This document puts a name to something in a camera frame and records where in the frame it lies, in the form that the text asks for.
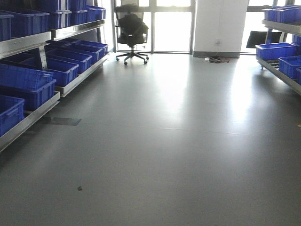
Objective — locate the blue crate on upper shelf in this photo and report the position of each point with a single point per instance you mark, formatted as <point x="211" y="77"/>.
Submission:
<point x="26" y="22"/>

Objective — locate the black office chair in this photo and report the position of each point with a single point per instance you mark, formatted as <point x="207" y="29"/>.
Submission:
<point x="132" y="30"/>

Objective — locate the blue crate lower left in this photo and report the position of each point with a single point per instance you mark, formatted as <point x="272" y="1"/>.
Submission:
<point x="34" y="86"/>

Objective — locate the left steel shelving rack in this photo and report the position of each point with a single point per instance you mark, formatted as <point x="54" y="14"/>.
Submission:
<point x="40" y="59"/>

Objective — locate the steel shelving rack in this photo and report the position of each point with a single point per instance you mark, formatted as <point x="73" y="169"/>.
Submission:
<point x="282" y="59"/>
<point x="40" y="59"/>

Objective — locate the black monitor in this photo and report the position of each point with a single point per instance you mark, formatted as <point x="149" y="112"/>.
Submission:
<point x="259" y="37"/>

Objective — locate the right steel shelving rack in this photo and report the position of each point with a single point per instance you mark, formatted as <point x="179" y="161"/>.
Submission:
<point x="282" y="59"/>

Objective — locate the blue crate right rack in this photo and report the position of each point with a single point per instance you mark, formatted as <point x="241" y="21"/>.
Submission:
<point x="274" y="51"/>

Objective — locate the blue crate front left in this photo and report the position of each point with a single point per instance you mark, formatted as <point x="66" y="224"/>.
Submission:
<point x="11" y="112"/>

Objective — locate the power strip with cables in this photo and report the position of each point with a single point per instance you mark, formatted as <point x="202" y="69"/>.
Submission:
<point x="215" y="59"/>

